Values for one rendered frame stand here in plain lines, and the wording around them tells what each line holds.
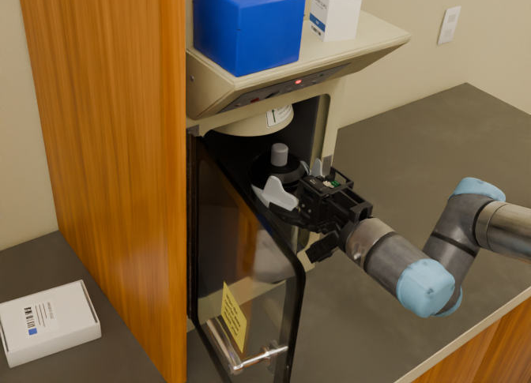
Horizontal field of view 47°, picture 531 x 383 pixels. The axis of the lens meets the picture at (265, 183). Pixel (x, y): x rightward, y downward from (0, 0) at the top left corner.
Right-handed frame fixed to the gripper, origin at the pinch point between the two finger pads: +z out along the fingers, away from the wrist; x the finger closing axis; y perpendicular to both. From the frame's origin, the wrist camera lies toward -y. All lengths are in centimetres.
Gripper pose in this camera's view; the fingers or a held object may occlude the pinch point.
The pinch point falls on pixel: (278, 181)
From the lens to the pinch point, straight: 105.9
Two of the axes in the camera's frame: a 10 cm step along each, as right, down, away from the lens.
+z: -6.0, -5.1, 6.2
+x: -7.9, 3.1, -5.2
